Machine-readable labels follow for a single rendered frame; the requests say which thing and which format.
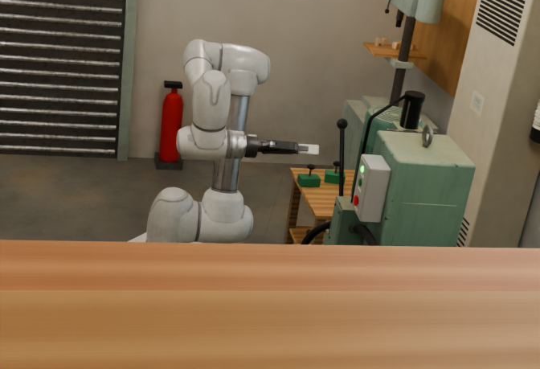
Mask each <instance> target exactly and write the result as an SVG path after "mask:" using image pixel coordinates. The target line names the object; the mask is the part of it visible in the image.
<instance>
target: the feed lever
mask: <svg viewBox="0 0 540 369"><path fill-rule="evenodd" d="M347 125H348V122H347V120H346V119H344V118H341V119H339V120H338V121H337V127H338V128H339V129H340V156H339V196H343V187H344V133H345V128H346V127H347Z"/></svg>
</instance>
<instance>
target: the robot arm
mask: <svg viewBox="0 0 540 369"><path fill-rule="evenodd" d="M182 66H183V69H184V72H185V75H186V78H187V79H188V81H189V83H190V86H191V89H192V91H193V98H192V108H193V122H192V125H188V126H185V127H183V128H181V129H179V130H178V133H177V138H176V146H177V150H178V152H179V153H180V154H181V155H183V156H185V157H188V158H195V159H201V160H215V165H214V172H213V179H212V185H211V187H210V188H209V189H208V190H207V191H206V192H205V193H204V196H203V198H202V202H197V201H194V200H193V199H192V197H191V195H190V194H189V193H188V192H186V191H184V190H183V189H180V188H177V187H168V188H166V189H164V190H162V191H160V192H159V193H158V194H157V196H156V198H155V199H154V201H153V203H152V206H151V208H150V210H149V217H148V222H147V230H146V241H145V242H155V243H191V242H201V243H207V244H232V243H236V242H240V241H242V240H245V239H246V238H247V237H249V236H250V234H251V232H252V227H253V214H252V211H251V210H250V208H249V207H248V206H245V205H243V196H242V195H241V193H240V192H239V191H238V183H239V172H240V165H241V159H242V158H243V156H244V157H245V158H255V157H256V156H257V153H258V152H262V154H312V155H318V154H319V145H306V144H297V142H290V141H277V140H273V139H269V140H263V141H258V136H257V135H256V134H250V133H247V134H246V135H245V130H246V124H247V118H248V106H249V100H250V96H251V95H252V94H253V92H254V91H255V89H256V87H257V84H262V83H264V82H265V81H266V80H267V79H268V77H269V75H270V69H271V64H270V59H269V57H268V56H267V55H265V54H264V53H263V52H261V51H258V50H256V49H254V48H251V47H247V46H243V45H238V44H231V43H212V42H207V41H205V40H202V39H195V40H192V41H191V42H189V43H188V44H187V46H186V48H185V50H184V52H183V56H182Z"/></svg>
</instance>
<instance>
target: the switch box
mask: <svg viewBox="0 0 540 369"><path fill-rule="evenodd" d="M362 166H364V167H365V170H364V173H363V175H364V178H363V177H362V176H361V167H362ZM390 176H391V168H390V167H389V166H388V165H387V162H386V161H385V159H384V158H383V156H382V155H373V154H362V156H361V159H360V163H359V168H358V176H357V180H356V185H355V189H354V196H355V195H357V196H358V204H357V206H356V207H357V209H358V211H356V209H355V207H354V204H353V202H352V206H353V208H354V210H355V212H356V214H357V216H358V218H359V220H360V221H361V222H375V223H380V222H381V219H382V215H383V208H384V204H385V200H386V196H387V188H388V184H389V180H390ZM360 178H361V179H362V186H361V187H360V188H361V192H360V190H359V189H358V180H359V179H360Z"/></svg>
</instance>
